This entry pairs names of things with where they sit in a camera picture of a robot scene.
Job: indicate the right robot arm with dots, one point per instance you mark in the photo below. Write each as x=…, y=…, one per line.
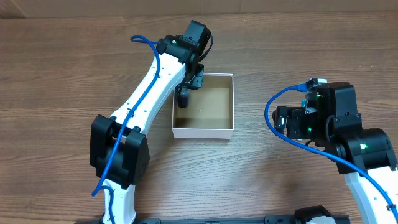
x=322, y=118

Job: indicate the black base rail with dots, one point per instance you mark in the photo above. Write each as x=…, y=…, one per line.
x=313, y=214

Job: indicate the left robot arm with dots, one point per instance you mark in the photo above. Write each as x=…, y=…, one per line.
x=119, y=150

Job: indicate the clear spray bottle dark liquid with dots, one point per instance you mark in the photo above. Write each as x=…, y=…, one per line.
x=183, y=97

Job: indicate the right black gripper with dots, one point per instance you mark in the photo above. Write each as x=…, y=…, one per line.
x=297, y=118

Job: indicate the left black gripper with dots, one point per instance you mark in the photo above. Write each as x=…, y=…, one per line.
x=198, y=81

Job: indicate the white cardboard box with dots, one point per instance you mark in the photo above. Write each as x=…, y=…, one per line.
x=210, y=110

